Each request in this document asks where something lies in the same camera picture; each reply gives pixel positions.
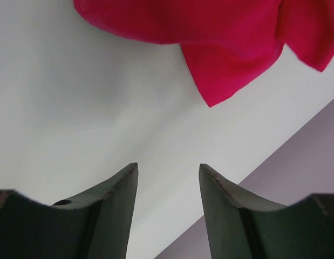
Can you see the red t shirt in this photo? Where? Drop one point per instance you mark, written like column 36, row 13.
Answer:
column 226, row 44

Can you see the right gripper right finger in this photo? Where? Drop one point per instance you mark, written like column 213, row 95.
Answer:
column 241, row 224

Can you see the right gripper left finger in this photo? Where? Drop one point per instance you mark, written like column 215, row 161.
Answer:
column 92, row 224

